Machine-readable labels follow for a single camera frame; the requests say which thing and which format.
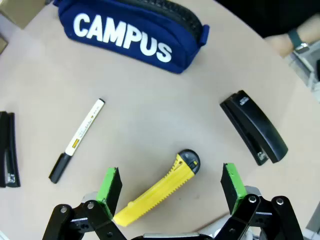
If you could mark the cardboard box with lid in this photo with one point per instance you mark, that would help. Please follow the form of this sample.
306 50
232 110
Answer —
17 12
2 45

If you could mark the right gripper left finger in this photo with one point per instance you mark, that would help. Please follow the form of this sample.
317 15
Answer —
110 190

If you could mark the dark wristwatch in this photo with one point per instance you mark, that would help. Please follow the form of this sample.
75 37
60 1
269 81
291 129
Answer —
297 40

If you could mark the person's left hand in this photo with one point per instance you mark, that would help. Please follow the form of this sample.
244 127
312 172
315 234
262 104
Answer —
280 43

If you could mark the black stapler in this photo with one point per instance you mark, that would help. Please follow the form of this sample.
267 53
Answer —
260 125
11 150

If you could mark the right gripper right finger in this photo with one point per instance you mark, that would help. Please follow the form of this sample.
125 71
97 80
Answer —
236 190

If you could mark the yellow utility knife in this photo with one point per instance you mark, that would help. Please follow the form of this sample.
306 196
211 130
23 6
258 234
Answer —
160 190

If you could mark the navy CAMPUS pencil case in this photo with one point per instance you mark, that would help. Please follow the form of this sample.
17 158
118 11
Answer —
180 50

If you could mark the person in black cardigan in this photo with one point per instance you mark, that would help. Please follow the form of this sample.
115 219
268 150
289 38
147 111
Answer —
262 15

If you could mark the white marker black cap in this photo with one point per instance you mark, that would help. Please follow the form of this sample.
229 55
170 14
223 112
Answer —
82 132

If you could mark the person's left forearm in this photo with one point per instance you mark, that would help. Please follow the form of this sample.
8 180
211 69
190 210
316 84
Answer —
308 28

